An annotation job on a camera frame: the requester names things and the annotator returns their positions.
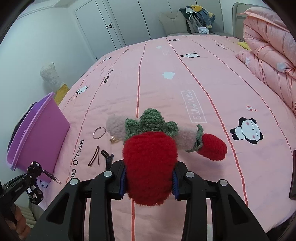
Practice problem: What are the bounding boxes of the yellow small item on bed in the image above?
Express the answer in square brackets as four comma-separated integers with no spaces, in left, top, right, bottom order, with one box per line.
[237,42,251,51]

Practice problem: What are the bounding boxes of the pink strawberry plush hairband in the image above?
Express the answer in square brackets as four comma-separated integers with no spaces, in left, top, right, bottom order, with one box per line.
[106,108,227,206]

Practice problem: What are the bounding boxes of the gold pearl claw clip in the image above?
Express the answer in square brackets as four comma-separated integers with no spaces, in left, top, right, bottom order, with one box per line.
[109,137,118,144]

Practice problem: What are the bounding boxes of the black luck lanyard keyring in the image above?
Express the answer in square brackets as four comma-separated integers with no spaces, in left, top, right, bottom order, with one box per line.
[26,161,61,205]

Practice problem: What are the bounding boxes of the silver bangle bracelet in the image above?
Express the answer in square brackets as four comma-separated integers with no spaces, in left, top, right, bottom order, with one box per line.
[92,126,107,140]

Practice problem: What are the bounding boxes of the pink folded duvet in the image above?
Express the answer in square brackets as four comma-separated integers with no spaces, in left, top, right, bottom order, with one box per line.
[236,6,295,112]

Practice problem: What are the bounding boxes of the black puffer jacket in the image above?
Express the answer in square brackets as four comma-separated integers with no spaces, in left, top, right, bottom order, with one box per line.
[7,102,36,152]

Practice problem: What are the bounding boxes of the beige chair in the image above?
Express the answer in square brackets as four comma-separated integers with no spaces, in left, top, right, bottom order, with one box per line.
[159,11,231,37]

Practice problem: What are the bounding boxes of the yellow white alpaca plush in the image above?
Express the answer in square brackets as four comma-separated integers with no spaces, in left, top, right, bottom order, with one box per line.
[40,62,69,105]

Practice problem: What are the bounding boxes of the purple plastic tub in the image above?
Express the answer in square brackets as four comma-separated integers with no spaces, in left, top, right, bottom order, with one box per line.
[6,92,70,174]

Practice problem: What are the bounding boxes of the black blue hair ties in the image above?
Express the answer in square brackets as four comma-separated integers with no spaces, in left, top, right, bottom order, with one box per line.
[100,150,115,171]

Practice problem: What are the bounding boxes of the left hand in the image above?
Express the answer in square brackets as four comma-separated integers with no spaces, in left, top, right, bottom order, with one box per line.
[5,206,31,240]

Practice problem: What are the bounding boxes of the brown hair clip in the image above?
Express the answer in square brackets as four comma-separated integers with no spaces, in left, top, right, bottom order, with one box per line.
[88,146,100,167]

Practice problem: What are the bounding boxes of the beige headboard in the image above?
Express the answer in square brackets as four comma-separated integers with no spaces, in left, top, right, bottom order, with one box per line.
[232,3,258,41]

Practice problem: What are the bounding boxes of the beige ribbed panel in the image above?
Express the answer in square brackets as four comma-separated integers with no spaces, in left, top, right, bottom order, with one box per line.
[19,206,37,228]

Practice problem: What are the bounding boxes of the pink bed sheet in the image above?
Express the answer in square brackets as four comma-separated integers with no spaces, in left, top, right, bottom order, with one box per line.
[40,35,295,231]

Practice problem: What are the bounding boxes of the clothes pile on chair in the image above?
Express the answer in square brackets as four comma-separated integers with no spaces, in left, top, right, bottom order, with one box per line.
[179,5,216,34]

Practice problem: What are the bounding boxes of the white door with black handle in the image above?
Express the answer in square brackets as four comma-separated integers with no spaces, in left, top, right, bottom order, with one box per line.
[71,0,126,60]

